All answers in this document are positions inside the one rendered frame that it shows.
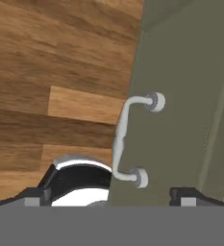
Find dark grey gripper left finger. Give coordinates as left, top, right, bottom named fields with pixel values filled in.
left=0, top=186, right=53, bottom=208

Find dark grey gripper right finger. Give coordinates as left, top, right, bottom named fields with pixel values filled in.
left=168, top=186, right=224, bottom=208

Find olive green drawer front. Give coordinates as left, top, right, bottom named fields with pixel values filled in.
left=107, top=0, right=224, bottom=208

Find black and white round thing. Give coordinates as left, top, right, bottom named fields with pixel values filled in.
left=37, top=154, right=113, bottom=208

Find grey metal drawer handle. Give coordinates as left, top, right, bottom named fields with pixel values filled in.
left=112, top=91, right=166, bottom=189

